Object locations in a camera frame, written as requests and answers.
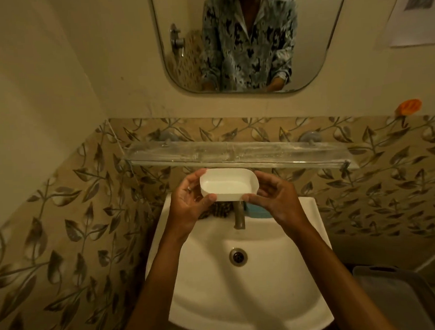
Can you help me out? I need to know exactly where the person's left forearm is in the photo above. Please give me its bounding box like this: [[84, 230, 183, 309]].
[[112, 230, 191, 330]]

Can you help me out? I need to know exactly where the rounded wall mirror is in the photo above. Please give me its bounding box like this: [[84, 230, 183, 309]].
[[147, 0, 358, 101]]

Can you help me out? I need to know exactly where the white plastic soap dish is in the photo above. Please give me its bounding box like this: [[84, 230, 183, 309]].
[[198, 166, 260, 204]]

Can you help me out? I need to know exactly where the dark striped scrubber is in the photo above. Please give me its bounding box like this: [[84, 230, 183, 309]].
[[197, 200, 236, 221]]

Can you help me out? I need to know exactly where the blue soap dish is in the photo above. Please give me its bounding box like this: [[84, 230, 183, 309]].
[[244, 200, 274, 221]]

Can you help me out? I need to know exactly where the clear glass wall shelf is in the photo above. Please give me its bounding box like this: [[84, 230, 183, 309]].
[[123, 129, 361, 183]]

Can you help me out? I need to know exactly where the person's left hand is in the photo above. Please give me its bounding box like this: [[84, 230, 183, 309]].
[[163, 168, 220, 243]]

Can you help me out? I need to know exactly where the orange wall hook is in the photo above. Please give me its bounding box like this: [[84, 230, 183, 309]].
[[395, 98, 423, 118]]

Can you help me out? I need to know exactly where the metal faucet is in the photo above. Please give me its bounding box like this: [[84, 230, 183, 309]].
[[232, 201, 246, 231]]

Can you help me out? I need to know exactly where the white ceramic wash basin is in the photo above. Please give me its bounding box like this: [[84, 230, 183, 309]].
[[141, 185, 336, 330]]

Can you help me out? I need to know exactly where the person's right hand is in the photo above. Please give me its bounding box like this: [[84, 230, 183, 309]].
[[240, 167, 312, 243]]

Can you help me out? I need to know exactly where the grey round shelf mount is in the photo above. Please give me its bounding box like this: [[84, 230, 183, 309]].
[[297, 129, 323, 147], [160, 132, 181, 147]]

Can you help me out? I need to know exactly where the metal sink drain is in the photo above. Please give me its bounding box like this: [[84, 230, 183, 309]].
[[228, 246, 249, 268]]

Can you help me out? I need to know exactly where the grey plastic bin lid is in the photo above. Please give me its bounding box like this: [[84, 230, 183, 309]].
[[352, 262, 435, 330]]

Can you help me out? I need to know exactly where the person's right forearm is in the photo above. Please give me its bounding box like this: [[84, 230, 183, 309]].
[[286, 216, 398, 330]]

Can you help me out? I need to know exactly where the white paper sheet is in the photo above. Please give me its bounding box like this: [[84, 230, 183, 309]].
[[386, 0, 435, 48]]

